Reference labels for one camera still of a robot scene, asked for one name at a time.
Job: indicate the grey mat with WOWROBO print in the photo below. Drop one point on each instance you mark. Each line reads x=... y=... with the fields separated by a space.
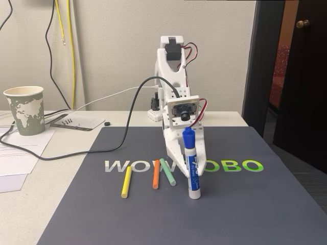
x=230 y=217

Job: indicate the green chalk stick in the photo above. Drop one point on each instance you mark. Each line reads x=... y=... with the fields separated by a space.
x=167 y=172

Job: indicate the dark wooden door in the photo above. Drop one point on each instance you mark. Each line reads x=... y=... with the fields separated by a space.
x=304 y=89

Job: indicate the blue dry erase marker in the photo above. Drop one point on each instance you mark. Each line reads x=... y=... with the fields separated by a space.
x=194 y=183

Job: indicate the small black round cap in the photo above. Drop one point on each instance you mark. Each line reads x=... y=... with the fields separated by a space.
x=107 y=124

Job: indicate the white printed paper sheet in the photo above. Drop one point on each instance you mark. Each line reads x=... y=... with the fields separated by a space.
x=23 y=166

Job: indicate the camera module in white frame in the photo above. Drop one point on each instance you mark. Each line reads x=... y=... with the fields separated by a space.
x=182 y=109

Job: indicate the yellow chalk stick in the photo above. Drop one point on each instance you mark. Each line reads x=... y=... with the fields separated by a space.
x=126 y=182

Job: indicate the paper cup with world map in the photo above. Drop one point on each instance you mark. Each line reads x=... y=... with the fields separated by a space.
x=25 y=112

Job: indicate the brass door knob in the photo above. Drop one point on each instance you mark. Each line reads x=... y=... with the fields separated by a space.
x=302 y=24

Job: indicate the blank white paper sheet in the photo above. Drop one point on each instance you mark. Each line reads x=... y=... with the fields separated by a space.
x=10 y=182

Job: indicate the orange chalk stick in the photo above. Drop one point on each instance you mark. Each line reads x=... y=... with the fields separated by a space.
x=156 y=174

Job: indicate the grey door frame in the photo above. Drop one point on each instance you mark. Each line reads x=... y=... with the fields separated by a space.
x=258 y=76

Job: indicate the lined notepad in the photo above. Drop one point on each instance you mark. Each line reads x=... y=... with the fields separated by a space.
x=81 y=122

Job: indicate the red upholstered chair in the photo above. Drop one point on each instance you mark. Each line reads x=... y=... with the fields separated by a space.
x=277 y=76

